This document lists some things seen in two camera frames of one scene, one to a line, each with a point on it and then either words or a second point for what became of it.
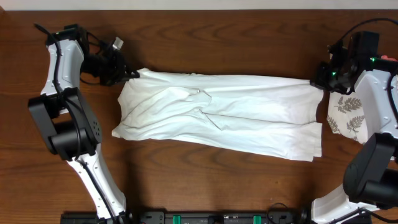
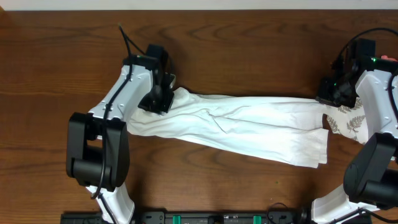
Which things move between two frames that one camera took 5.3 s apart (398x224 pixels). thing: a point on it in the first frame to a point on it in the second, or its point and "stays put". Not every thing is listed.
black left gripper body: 107,71 to 157,100
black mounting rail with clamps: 161,217 stays put
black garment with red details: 385,57 stays put
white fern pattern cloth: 346,116 stays put
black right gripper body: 331,78 to 337,93
